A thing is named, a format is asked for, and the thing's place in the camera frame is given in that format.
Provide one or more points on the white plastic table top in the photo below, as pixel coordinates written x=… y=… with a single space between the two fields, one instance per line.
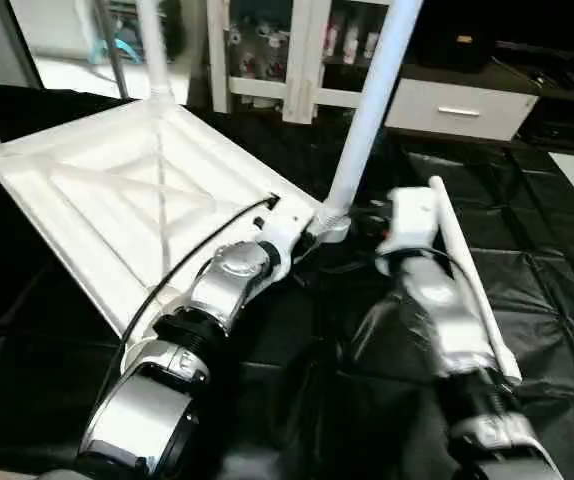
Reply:
x=117 y=190

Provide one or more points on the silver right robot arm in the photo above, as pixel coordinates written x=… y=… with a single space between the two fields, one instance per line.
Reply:
x=447 y=320

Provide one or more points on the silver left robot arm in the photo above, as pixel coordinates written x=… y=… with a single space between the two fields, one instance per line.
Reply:
x=207 y=300

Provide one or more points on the white drawer unit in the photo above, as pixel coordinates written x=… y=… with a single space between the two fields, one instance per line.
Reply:
x=462 y=108

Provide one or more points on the black work surface mat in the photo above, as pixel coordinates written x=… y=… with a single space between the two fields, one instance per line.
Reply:
x=547 y=300

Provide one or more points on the white glass door cabinet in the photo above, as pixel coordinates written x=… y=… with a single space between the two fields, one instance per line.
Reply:
x=287 y=50

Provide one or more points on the black equipment box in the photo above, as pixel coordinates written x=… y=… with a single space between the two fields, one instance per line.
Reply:
x=462 y=35

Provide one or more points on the colourful background box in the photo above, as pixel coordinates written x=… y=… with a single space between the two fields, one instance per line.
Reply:
x=127 y=35

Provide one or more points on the black vertical pole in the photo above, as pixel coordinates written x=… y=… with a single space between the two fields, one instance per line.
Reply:
x=25 y=40

